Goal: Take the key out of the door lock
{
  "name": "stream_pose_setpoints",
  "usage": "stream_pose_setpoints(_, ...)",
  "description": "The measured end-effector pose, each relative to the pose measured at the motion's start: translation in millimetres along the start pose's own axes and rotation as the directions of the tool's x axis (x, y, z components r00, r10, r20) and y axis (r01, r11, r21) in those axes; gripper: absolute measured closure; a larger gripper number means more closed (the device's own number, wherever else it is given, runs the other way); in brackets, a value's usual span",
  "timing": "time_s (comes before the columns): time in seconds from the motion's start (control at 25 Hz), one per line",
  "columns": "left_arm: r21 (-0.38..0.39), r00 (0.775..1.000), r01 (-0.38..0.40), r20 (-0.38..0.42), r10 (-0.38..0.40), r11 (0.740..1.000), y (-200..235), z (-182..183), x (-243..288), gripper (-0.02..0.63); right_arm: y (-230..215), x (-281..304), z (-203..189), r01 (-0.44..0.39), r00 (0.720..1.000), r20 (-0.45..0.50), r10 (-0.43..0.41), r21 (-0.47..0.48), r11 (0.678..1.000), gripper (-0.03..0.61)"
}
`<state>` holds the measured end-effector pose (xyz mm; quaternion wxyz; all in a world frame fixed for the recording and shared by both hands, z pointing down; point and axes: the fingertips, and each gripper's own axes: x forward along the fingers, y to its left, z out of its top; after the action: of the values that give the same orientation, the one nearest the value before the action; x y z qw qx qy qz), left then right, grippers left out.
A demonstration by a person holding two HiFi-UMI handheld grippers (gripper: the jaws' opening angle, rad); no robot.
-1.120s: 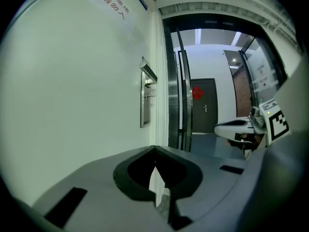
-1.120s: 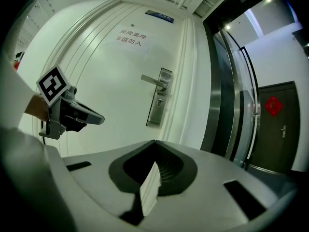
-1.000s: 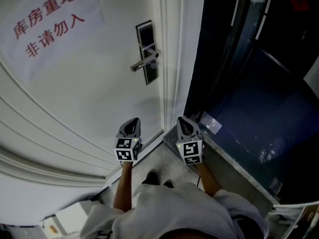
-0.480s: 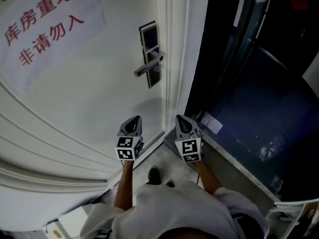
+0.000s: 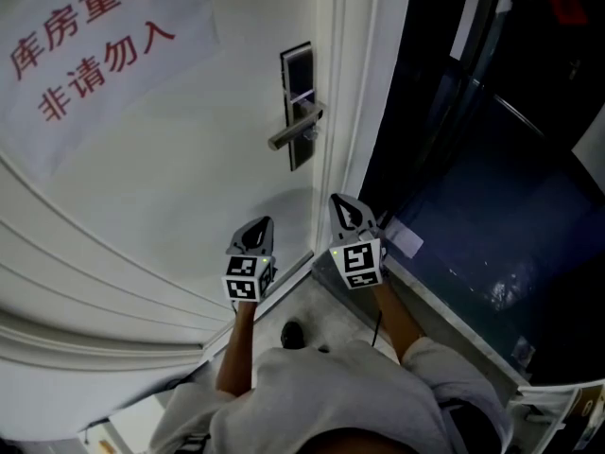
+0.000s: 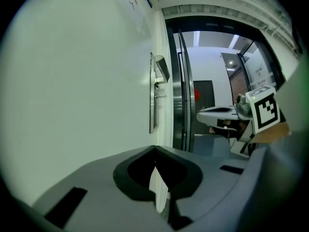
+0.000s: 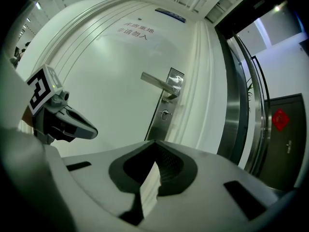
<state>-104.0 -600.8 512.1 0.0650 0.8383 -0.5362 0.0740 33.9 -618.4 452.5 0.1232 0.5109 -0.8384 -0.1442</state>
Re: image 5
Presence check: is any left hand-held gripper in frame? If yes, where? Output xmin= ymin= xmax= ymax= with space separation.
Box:
xmin=220 ymin=216 xmax=278 ymax=305

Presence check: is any person's right forearm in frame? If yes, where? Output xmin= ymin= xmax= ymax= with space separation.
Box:
xmin=372 ymin=281 xmax=427 ymax=367

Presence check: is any dark hallway door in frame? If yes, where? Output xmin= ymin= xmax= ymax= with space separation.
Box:
xmin=491 ymin=0 xmax=605 ymax=163

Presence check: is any silver lever door handle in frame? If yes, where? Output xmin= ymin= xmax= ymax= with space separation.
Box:
xmin=267 ymin=100 xmax=328 ymax=152

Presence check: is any black waist bag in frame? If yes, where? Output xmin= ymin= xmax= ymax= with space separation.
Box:
xmin=438 ymin=396 xmax=503 ymax=454

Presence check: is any red paper decoration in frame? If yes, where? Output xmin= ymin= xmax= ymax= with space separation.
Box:
xmin=543 ymin=0 xmax=590 ymax=27

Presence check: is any grey floor hinge plate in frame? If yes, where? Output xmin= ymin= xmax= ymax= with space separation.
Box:
xmin=511 ymin=335 xmax=536 ymax=369
xmin=384 ymin=217 xmax=425 ymax=260

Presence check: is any person's left forearm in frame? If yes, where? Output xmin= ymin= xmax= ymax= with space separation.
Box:
xmin=215 ymin=300 xmax=257 ymax=397

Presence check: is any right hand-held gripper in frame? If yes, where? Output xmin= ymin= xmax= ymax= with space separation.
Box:
xmin=328 ymin=193 xmax=389 ymax=291

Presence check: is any person's black shoe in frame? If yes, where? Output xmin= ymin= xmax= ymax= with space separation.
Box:
xmin=280 ymin=320 xmax=305 ymax=350

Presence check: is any white paper sign red print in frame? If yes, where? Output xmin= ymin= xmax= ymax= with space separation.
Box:
xmin=0 ymin=0 xmax=222 ymax=184

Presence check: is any brown cardboard box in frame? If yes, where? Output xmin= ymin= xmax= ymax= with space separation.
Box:
xmin=565 ymin=384 xmax=605 ymax=449

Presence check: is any white panelled door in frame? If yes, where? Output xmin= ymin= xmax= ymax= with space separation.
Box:
xmin=0 ymin=0 xmax=335 ymax=444

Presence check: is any white shelf unit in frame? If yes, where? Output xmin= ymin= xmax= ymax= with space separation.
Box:
xmin=507 ymin=379 xmax=605 ymax=454

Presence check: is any person's grey shirt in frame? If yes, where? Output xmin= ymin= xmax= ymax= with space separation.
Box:
xmin=149 ymin=338 xmax=515 ymax=454

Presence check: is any grey stone threshold step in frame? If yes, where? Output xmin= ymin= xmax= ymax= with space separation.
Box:
xmin=310 ymin=247 xmax=531 ymax=407

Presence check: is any door lock with lever handle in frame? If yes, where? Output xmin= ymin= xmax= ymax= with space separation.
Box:
xmin=279 ymin=41 xmax=318 ymax=172

